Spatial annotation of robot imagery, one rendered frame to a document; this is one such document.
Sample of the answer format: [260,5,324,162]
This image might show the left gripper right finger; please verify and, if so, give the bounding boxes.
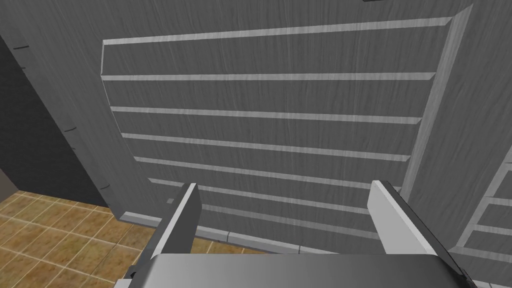
[366,180,461,273]

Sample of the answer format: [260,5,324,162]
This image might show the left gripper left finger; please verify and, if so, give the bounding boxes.
[148,182,203,259]

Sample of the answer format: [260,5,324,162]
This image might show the grey louvred door leaf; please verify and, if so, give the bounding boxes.
[0,0,512,288]

